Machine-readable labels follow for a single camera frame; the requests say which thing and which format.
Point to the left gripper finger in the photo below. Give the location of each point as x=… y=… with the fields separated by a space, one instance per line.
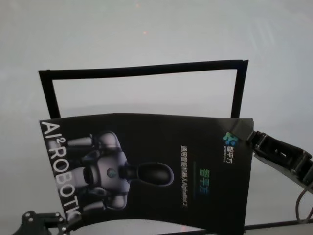
x=71 y=224
x=52 y=216

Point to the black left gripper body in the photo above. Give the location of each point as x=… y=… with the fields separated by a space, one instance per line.
x=31 y=225

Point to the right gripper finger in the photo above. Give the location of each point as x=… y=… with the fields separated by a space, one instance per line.
x=242 y=129

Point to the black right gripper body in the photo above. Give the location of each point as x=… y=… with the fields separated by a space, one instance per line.
x=286 y=156

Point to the black AI2 Robotics robot poster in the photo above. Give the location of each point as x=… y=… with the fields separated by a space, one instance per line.
x=146 y=171

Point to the black tape frame outline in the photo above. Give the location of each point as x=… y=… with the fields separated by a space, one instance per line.
x=49 y=98

